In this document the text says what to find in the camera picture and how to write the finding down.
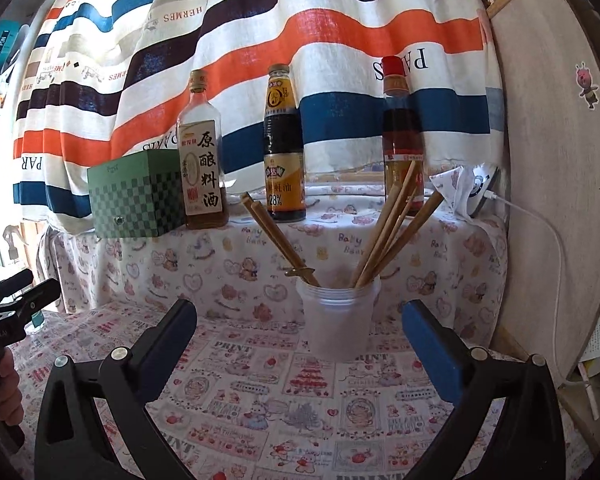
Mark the dark soy sauce bottle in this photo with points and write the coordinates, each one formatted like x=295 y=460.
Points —
x=283 y=149

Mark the pink cartoon sticker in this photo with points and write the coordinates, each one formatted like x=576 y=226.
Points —
x=588 y=90

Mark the striped Hermes curtain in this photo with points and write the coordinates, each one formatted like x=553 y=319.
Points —
x=107 y=78

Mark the light wooden board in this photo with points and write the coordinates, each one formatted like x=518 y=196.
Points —
x=552 y=298

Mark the clear cooking wine bottle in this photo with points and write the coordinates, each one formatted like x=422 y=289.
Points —
x=200 y=149

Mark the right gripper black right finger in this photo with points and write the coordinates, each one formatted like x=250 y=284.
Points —
x=528 y=441

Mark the light wooden chopstick red tip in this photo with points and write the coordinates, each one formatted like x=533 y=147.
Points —
x=402 y=207

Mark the white charging device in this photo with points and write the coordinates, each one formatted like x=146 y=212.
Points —
x=482 y=178

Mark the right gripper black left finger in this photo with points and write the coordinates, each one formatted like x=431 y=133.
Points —
x=71 y=442

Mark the translucent plastic cup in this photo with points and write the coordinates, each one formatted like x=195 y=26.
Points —
x=337 y=320

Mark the red cap vinegar bottle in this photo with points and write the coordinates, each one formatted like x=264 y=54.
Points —
x=402 y=140

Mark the green checkered box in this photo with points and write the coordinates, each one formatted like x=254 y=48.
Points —
x=137 y=195

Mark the left hand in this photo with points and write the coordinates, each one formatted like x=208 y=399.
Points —
x=11 y=409

